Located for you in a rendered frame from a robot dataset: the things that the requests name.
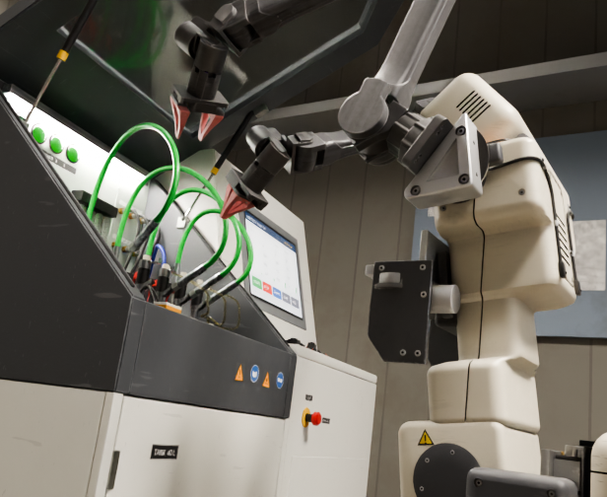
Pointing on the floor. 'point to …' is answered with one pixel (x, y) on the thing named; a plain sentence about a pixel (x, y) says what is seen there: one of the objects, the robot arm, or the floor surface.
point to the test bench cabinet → (49, 439)
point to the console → (342, 474)
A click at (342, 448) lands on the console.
